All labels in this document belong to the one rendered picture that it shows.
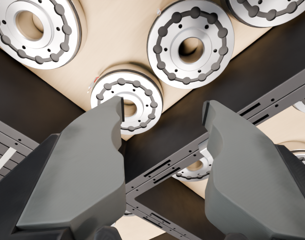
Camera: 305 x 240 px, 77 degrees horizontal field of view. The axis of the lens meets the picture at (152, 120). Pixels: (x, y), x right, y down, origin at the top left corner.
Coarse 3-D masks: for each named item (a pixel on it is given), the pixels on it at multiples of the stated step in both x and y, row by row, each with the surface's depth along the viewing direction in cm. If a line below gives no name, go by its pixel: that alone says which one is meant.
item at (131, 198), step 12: (288, 96) 18; (300, 96) 18; (264, 108) 19; (276, 108) 19; (252, 120) 20; (264, 120) 20; (192, 156) 23; (204, 156) 23; (168, 168) 24; (180, 168) 24; (156, 180) 26; (132, 192) 27; (132, 204) 29; (144, 204) 29; (156, 216) 31; (180, 228) 33
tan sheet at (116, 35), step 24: (96, 0) 23; (120, 0) 23; (144, 0) 22; (168, 0) 22; (216, 0) 22; (96, 24) 24; (120, 24) 24; (144, 24) 24; (240, 24) 24; (0, 48) 26; (96, 48) 26; (120, 48) 26; (144, 48) 26; (192, 48) 26; (240, 48) 25; (48, 72) 28; (72, 72) 28; (96, 72) 28; (72, 96) 30; (168, 96) 30
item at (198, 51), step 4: (200, 44) 24; (200, 48) 24; (196, 52) 25; (200, 52) 23; (180, 56) 24; (184, 56) 25; (188, 56) 25; (192, 56) 25; (196, 56) 24; (184, 60) 24; (188, 60) 24; (192, 60) 24
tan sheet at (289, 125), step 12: (288, 108) 31; (276, 120) 32; (288, 120) 32; (300, 120) 32; (264, 132) 33; (276, 132) 33; (288, 132) 33; (300, 132) 33; (180, 180) 41; (204, 180) 41; (204, 192) 43
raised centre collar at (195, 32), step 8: (184, 32) 21; (192, 32) 21; (200, 32) 21; (176, 40) 21; (200, 40) 22; (208, 40) 21; (176, 48) 22; (208, 48) 22; (176, 56) 22; (200, 56) 23; (208, 56) 22; (176, 64) 23; (184, 64) 23; (192, 64) 23; (200, 64) 23
